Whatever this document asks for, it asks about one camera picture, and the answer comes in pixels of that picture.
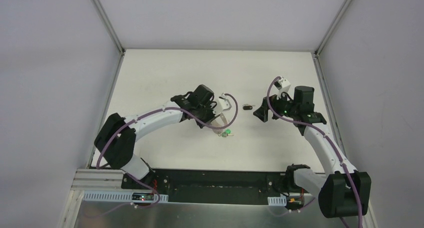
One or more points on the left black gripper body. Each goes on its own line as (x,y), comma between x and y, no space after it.
(208,117)

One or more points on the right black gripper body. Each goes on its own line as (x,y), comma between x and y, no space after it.
(268,107)

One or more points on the key with black tag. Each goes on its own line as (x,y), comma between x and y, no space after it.
(247,107)

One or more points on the keyring with coloured key tags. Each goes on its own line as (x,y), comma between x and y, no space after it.
(226,133)

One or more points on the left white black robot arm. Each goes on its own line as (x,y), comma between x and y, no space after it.
(117,137)

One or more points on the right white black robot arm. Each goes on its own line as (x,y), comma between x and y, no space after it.
(344,191)

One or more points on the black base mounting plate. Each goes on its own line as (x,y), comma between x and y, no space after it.
(221,187)

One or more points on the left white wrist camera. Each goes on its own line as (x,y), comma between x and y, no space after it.
(222,104)

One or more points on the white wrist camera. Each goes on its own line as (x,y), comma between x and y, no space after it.
(283,85)
(222,104)

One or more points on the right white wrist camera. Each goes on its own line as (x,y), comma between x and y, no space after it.
(283,85)

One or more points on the right white cable duct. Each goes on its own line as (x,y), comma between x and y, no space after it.
(277,201)

